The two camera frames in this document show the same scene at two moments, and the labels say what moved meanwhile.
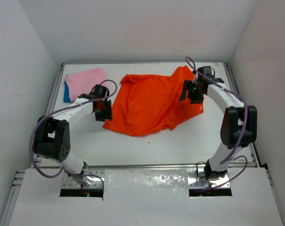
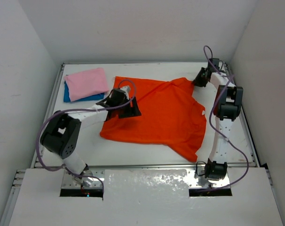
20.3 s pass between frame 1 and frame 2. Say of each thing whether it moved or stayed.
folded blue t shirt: stayed
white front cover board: stayed
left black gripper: moved
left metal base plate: stayed
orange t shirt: moved
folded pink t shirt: stayed
